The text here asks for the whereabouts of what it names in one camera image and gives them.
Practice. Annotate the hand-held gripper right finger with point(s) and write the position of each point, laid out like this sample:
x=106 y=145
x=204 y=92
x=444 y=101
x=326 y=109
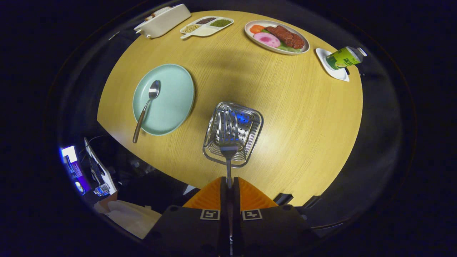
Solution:
x=236 y=214

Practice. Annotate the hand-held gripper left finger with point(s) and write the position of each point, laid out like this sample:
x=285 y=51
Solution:
x=223 y=214

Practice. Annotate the metal fork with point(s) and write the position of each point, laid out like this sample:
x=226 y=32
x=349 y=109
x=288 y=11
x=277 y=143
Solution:
x=228 y=153

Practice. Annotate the white cloth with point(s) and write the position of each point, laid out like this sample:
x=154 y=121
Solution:
x=132 y=217

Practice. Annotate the pale green plate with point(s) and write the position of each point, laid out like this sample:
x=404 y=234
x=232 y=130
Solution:
x=171 y=100

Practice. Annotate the white-edged monitor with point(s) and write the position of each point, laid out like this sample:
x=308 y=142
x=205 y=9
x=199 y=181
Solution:
x=100 y=171

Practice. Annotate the lit computer monitor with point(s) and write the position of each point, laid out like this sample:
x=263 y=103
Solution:
x=68 y=153

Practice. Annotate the green lettuce leaf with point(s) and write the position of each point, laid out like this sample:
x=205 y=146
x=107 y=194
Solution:
x=287 y=48

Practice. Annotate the white square coaster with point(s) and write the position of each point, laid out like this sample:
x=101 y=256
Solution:
x=337 y=73

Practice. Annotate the pink round slice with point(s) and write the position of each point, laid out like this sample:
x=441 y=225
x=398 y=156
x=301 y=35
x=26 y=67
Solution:
x=267 y=40

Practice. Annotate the white oval food plate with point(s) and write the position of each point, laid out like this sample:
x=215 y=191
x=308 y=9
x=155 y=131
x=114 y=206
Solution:
x=250 y=35

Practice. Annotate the white divided dish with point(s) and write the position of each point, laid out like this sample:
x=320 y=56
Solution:
x=205 y=32

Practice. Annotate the brown steak pieces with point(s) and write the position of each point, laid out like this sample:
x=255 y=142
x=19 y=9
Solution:
x=285 y=35

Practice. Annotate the orange round slice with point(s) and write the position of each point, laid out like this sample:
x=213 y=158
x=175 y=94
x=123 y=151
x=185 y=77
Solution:
x=257 y=28

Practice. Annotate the pile of yellow soybeans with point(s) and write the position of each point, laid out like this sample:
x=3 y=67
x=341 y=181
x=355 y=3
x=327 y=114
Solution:
x=191 y=28

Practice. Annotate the green label bottle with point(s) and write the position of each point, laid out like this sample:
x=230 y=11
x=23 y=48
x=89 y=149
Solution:
x=342 y=58

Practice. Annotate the pile of green beans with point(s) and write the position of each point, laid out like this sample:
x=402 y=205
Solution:
x=221 y=23

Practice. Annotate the pile of black beans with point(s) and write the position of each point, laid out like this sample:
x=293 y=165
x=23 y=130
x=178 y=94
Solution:
x=206 y=20

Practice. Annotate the white toaster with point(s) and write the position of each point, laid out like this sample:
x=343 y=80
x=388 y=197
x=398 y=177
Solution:
x=167 y=21

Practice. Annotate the small metal clip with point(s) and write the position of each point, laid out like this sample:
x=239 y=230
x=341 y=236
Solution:
x=114 y=35

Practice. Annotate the toast slice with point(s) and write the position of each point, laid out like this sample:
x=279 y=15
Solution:
x=157 y=11

